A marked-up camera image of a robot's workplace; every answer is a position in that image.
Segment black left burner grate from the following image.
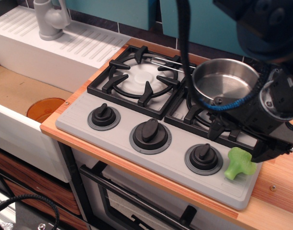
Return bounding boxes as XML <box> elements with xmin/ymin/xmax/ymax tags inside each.
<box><xmin>87</xmin><ymin>46</ymin><xmax>184</xmax><ymax>120</ymax></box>

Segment black braided cable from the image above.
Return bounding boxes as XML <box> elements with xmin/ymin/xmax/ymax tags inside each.
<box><xmin>0</xmin><ymin>193</ymin><xmax>60</xmax><ymax>228</ymax></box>

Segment white toy sink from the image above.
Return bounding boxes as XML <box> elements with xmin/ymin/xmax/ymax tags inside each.
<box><xmin>0</xmin><ymin>6</ymin><xmax>129</xmax><ymax>183</ymax></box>

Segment black stove knob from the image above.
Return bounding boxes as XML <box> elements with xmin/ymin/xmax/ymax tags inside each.
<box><xmin>184</xmin><ymin>143</ymin><xmax>223</xmax><ymax>176</ymax></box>
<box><xmin>129</xmin><ymin>118</ymin><xmax>172</xmax><ymax>155</ymax></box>
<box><xmin>87</xmin><ymin>103</ymin><xmax>121</xmax><ymax>131</ymax></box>

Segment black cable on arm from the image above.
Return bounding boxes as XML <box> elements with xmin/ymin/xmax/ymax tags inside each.
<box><xmin>175</xmin><ymin>0</ymin><xmax>269</xmax><ymax>113</ymax></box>

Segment black middle stove knob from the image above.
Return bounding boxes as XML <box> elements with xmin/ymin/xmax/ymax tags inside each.
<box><xmin>129</xmin><ymin>118</ymin><xmax>172</xmax><ymax>155</ymax></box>

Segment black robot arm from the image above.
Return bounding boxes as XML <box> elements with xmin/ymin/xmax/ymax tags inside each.
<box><xmin>214</xmin><ymin>0</ymin><xmax>293</xmax><ymax>162</ymax></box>

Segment grey toy faucet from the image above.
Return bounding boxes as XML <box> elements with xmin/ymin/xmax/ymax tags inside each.
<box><xmin>34</xmin><ymin>0</ymin><xmax>71</xmax><ymax>41</ymax></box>

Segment black right stove knob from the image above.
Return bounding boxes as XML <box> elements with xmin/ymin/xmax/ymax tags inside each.
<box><xmin>184</xmin><ymin>143</ymin><xmax>223</xmax><ymax>176</ymax></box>

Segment green toy cauliflower floret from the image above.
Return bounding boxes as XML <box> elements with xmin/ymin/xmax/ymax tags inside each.
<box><xmin>224</xmin><ymin>147</ymin><xmax>257</xmax><ymax>180</ymax></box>

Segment black left stove knob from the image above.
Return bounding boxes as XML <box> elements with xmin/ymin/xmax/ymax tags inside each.
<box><xmin>87</xmin><ymin>103</ymin><xmax>121</xmax><ymax>131</ymax></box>

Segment stainless steel pot with handle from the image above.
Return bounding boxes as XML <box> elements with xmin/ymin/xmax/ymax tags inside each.
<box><xmin>151</xmin><ymin>56</ymin><xmax>261</xmax><ymax>106</ymax></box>

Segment grey toy stove top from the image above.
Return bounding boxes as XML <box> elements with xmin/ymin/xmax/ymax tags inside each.
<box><xmin>55</xmin><ymin>55</ymin><xmax>285</xmax><ymax>211</ymax></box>

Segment black right burner grate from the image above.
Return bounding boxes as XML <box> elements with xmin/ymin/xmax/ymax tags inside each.
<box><xmin>164</xmin><ymin>80</ymin><xmax>257</xmax><ymax>153</ymax></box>

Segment wooden drawer fronts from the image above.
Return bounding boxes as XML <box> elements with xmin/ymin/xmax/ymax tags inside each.
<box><xmin>0</xmin><ymin>149</ymin><xmax>87</xmax><ymax>230</ymax></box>

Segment black burner grate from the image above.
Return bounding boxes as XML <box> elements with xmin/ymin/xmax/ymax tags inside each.
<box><xmin>164</xmin><ymin>80</ymin><xmax>257</xmax><ymax>153</ymax></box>
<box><xmin>87</xmin><ymin>46</ymin><xmax>184</xmax><ymax>120</ymax></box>

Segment orange plastic plate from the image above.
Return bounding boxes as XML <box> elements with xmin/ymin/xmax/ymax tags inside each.
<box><xmin>26</xmin><ymin>98</ymin><xmax>65</xmax><ymax>123</ymax></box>

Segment oven door with black handle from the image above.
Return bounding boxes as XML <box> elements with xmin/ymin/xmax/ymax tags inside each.
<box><xmin>73</xmin><ymin>150</ymin><xmax>240</xmax><ymax>230</ymax></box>

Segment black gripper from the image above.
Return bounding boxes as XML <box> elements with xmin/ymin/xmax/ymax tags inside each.
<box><xmin>207</xmin><ymin>69</ymin><xmax>293</xmax><ymax>163</ymax></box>

